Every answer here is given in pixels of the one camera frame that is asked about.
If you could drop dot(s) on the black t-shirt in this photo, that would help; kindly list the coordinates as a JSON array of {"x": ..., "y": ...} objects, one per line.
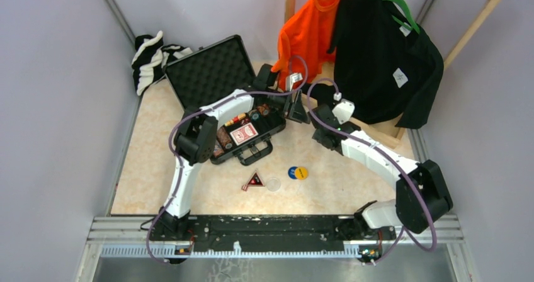
[{"x": 381, "y": 65}]

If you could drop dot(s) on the purple black chip stack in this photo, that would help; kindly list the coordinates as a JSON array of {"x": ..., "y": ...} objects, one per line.
[{"x": 224, "y": 139}]

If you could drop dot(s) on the aluminium frame rail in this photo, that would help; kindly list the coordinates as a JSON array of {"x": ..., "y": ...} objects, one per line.
[{"x": 125, "y": 236}]

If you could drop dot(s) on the yellow big blind button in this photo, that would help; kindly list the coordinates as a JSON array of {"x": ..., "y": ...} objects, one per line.
[{"x": 301, "y": 173}]

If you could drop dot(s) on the red yellow chip stack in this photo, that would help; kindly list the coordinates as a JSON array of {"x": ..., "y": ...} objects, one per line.
[{"x": 263, "y": 109}]

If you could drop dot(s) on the black poker set case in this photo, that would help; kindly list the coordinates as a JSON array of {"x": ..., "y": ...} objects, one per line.
[{"x": 210, "y": 74}]

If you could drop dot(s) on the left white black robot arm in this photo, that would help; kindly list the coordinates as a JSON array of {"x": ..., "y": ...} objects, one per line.
[{"x": 192, "y": 141}]

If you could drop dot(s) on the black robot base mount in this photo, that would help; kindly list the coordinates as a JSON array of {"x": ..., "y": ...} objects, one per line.
[{"x": 269, "y": 233}]

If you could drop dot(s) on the black red triangle token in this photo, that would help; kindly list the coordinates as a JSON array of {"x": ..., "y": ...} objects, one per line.
[{"x": 255, "y": 180}]

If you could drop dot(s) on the wooden clothes rack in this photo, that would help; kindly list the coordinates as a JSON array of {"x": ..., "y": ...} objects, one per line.
[{"x": 427, "y": 10}]

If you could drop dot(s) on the orange t-shirt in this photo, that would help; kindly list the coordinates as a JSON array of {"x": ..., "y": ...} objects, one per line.
[{"x": 304, "y": 40}]

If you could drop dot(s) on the red playing card deck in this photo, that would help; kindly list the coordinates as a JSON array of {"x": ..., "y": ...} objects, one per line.
[{"x": 244, "y": 134}]

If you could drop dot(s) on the green clothes hanger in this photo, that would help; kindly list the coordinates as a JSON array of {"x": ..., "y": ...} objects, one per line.
[{"x": 402, "y": 9}]

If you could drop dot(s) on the blue orange chip stack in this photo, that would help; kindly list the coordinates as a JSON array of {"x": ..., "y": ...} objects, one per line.
[{"x": 218, "y": 150}]

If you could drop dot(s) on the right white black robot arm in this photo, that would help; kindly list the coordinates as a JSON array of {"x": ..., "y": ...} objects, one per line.
[{"x": 421, "y": 193}]

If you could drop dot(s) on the orange boxed card deck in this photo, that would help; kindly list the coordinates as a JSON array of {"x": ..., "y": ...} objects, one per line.
[{"x": 235, "y": 119}]

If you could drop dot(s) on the green orange chip stack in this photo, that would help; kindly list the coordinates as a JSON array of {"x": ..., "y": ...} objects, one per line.
[{"x": 254, "y": 115}]

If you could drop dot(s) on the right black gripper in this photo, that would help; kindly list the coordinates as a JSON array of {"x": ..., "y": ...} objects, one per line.
[{"x": 316, "y": 136}]

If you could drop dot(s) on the blue small blind button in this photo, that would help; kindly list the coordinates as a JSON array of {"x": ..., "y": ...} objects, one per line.
[{"x": 291, "y": 172}]

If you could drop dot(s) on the clear dealer button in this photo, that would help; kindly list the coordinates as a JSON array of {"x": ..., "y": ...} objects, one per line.
[{"x": 273, "y": 184}]

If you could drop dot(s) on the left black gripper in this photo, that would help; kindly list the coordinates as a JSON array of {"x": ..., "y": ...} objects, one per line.
[{"x": 295, "y": 111}]

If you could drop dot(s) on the black white striped cloth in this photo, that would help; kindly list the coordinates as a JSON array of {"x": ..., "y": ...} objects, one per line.
[{"x": 150, "y": 58}]

